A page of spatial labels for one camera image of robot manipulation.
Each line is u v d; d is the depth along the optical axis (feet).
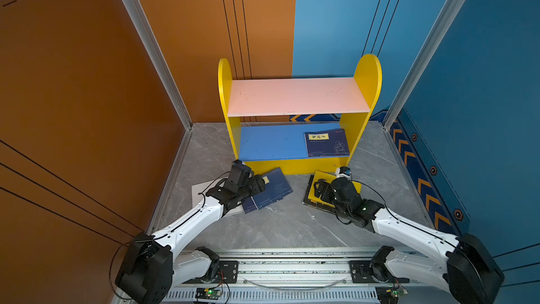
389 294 2.31
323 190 2.45
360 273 2.38
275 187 3.01
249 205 2.79
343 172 2.44
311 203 2.92
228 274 2.42
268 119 4.08
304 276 2.43
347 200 2.06
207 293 2.32
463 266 1.30
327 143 3.03
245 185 2.37
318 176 3.15
